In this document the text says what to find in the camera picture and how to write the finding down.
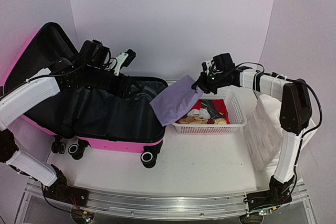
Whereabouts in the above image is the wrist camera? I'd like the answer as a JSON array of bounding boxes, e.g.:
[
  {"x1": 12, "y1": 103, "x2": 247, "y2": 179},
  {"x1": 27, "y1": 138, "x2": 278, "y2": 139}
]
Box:
[
  {"x1": 112, "y1": 49, "x2": 136, "y2": 76},
  {"x1": 202, "y1": 60, "x2": 216, "y2": 76}
]

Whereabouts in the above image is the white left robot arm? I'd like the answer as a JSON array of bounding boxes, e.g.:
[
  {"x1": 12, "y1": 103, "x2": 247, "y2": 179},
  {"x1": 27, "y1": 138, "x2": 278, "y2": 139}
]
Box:
[{"x1": 1, "y1": 49, "x2": 136, "y2": 201}]

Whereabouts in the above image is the pink cartoon suitcase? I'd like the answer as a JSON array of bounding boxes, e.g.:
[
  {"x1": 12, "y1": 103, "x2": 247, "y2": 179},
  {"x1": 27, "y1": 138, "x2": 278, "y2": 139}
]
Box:
[{"x1": 1, "y1": 22, "x2": 167, "y2": 168}]

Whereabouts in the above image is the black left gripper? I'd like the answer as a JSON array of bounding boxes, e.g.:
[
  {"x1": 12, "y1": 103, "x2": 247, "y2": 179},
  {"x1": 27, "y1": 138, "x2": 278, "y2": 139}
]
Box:
[{"x1": 82, "y1": 65, "x2": 143, "y2": 99}]

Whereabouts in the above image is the clear organizer drawer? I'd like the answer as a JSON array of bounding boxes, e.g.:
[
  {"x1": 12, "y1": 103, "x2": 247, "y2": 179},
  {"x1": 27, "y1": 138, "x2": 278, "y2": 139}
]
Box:
[{"x1": 244, "y1": 109, "x2": 280, "y2": 172}]

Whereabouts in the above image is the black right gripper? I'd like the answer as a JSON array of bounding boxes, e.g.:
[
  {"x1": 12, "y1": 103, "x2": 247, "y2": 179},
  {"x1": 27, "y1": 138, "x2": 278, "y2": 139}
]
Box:
[{"x1": 192, "y1": 71, "x2": 230, "y2": 94}]

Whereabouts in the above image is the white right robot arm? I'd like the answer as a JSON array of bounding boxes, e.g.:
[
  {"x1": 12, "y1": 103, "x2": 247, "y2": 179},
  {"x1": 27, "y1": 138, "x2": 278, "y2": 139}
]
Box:
[{"x1": 192, "y1": 53, "x2": 321, "y2": 210}]

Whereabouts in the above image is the red teddy bear shirt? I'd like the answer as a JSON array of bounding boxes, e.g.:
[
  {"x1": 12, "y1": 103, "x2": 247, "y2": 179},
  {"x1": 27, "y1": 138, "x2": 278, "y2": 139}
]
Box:
[{"x1": 176, "y1": 99, "x2": 230, "y2": 125}]

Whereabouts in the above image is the white plastic mesh basket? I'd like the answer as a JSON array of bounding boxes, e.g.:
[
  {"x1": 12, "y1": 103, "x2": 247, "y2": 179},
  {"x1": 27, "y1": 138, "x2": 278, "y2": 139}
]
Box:
[{"x1": 173, "y1": 90, "x2": 247, "y2": 134}]

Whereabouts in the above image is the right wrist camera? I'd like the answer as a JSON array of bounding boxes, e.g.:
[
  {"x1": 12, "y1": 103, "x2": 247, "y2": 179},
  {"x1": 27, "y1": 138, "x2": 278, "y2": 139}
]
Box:
[{"x1": 202, "y1": 60, "x2": 216, "y2": 76}]

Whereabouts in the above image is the white drawer desk organizer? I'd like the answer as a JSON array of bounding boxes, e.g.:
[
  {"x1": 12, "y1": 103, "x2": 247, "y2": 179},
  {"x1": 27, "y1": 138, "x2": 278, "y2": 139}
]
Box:
[{"x1": 246, "y1": 94, "x2": 317, "y2": 174}]

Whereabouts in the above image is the lilac garment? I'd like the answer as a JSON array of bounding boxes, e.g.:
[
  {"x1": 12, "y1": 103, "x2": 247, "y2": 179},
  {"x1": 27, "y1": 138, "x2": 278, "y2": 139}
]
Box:
[{"x1": 150, "y1": 75, "x2": 204, "y2": 126}]

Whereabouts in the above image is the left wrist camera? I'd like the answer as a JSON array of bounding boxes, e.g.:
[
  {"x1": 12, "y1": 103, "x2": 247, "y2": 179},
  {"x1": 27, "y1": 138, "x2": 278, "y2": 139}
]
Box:
[{"x1": 112, "y1": 49, "x2": 136, "y2": 76}]

